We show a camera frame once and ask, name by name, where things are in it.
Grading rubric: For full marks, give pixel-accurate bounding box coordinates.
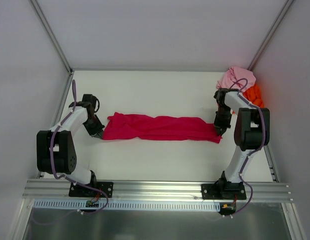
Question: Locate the left aluminium frame post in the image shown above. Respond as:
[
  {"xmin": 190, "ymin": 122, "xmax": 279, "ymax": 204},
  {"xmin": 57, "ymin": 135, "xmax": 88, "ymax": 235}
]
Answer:
[{"xmin": 29, "ymin": 0, "xmax": 73, "ymax": 75}]

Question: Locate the aluminium mounting rail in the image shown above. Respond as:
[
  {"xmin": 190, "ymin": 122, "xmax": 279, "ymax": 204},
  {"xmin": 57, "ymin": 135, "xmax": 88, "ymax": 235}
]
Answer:
[{"xmin": 22, "ymin": 178, "xmax": 294, "ymax": 203}]

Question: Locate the white slotted cable duct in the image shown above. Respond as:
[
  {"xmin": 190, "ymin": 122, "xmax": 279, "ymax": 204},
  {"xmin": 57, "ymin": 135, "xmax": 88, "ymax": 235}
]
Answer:
[{"xmin": 33, "ymin": 199, "xmax": 220, "ymax": 212}]

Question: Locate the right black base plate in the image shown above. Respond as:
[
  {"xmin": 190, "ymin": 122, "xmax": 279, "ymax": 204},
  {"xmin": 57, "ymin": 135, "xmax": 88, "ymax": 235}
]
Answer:
[{"xmin": 201, "ymin": 182, "xmax": 247, "ymax": 200}]

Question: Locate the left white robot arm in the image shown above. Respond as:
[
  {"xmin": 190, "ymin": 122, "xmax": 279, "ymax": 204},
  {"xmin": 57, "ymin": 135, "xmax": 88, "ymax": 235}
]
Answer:
[{"xmin": 37, "ymin": 94, "xmax": 105, "ymax": 197}]

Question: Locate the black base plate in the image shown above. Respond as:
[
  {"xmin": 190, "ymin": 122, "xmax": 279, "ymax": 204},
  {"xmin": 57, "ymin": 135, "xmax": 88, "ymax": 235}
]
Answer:
[
  {"xmin": 68, "ymin": 181, "xmax": 114, "ymax": 198},
  {"xmin": 201, "ymin": 182, "xmax": 247, "ymax": 200}
]

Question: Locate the magenta t shirt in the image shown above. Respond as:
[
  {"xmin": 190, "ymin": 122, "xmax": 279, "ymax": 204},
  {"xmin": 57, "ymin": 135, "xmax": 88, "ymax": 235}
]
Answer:
[{"xmin": 103, "ymin": 112, "xmax": 222, "ymax": 144}]

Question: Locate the right aluminium frame post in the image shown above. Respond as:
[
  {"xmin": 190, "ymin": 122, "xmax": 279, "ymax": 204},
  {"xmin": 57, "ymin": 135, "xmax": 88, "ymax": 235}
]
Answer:
[{"xmin": 247, "ymin": 0, "xmax": 295, "ymax": 71}]

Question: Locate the orange t shirt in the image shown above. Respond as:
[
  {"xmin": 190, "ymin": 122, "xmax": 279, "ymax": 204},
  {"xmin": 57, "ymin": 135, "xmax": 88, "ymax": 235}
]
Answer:
[{"xmin": 242, "ymin": 83, "xmax": 264, "ymax": 108}]

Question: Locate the pink t shirt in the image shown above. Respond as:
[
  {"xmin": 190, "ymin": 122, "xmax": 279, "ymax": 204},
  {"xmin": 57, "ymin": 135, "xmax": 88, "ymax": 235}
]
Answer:
[{"xmin": 216, "ymin": 66, "xmax": 256, "ymax": 92}]

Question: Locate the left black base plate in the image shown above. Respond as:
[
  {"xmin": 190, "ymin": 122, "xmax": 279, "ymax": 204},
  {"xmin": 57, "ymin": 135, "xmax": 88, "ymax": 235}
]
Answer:
[{"xmin": 68, "ymin": 181, "xmax": 114, "ymax": 198}]

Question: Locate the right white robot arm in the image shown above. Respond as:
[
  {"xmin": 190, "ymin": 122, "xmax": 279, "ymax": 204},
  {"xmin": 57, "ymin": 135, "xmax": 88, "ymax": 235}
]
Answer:
[{"xmin": 209, "ymin": 88, "xmax": 270, "ymax": 199}]

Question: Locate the aluminium frame post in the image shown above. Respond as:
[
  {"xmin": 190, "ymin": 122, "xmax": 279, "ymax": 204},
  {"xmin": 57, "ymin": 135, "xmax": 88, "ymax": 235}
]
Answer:
[
  {"xmin": 247, "ymin": 0, "xmax": 295, "ymax": 71},
  {"xmin": 29, "ymin": 0, "xmax": 73, "ymax": 75}
]

